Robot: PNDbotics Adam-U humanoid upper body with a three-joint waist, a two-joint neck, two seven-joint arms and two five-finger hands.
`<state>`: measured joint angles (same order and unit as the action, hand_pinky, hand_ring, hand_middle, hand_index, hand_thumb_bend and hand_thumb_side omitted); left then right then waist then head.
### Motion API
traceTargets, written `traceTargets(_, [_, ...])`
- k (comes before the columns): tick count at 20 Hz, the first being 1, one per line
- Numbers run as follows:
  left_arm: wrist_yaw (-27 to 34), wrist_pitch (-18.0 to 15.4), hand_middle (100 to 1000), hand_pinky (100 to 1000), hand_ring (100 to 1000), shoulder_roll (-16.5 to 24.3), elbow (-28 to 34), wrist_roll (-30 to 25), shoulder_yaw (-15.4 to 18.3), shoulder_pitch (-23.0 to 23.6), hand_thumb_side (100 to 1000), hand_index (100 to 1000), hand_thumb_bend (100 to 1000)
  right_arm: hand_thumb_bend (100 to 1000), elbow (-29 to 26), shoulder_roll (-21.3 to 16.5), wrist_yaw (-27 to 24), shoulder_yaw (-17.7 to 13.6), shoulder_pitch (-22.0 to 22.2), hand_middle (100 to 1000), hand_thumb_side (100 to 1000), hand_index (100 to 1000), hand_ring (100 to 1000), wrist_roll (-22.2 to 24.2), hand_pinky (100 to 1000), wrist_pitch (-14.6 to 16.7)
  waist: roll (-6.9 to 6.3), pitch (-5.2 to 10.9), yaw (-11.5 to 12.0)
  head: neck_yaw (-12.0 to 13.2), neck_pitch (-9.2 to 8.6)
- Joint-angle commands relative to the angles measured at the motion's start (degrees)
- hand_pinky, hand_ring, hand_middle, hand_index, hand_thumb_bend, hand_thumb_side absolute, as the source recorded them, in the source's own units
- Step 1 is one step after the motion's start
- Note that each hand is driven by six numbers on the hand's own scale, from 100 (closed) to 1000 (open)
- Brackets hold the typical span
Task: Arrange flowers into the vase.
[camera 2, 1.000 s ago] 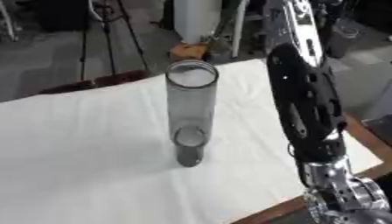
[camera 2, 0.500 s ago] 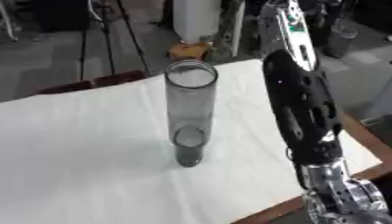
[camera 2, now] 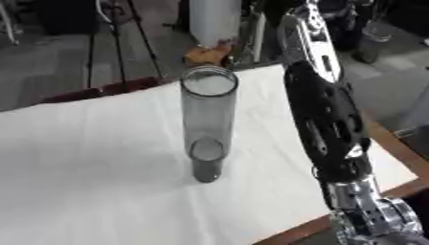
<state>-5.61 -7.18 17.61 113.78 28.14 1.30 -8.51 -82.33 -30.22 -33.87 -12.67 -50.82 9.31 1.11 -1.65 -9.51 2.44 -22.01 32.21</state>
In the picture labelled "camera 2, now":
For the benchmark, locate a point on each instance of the person's hand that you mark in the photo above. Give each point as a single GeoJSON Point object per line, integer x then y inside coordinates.
{"type": "Point", "coordinates": [205, 55]}

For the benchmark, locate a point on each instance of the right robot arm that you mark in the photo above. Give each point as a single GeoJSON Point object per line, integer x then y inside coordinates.
{"type": "Point", "coordinates": [324, 121]}

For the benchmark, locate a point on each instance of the grey glass cylinder vase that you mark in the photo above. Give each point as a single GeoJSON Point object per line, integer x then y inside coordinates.
{"type": "Point", "coordinates": [208, 121]}

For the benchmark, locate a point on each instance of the white pillar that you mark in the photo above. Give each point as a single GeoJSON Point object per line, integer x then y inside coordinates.
{"type": "Point", "coordinates": [215, 22]}

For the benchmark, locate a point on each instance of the black tripod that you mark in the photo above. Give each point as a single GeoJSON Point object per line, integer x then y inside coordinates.
{"type": "Point", "coordinates": [118, 41]}

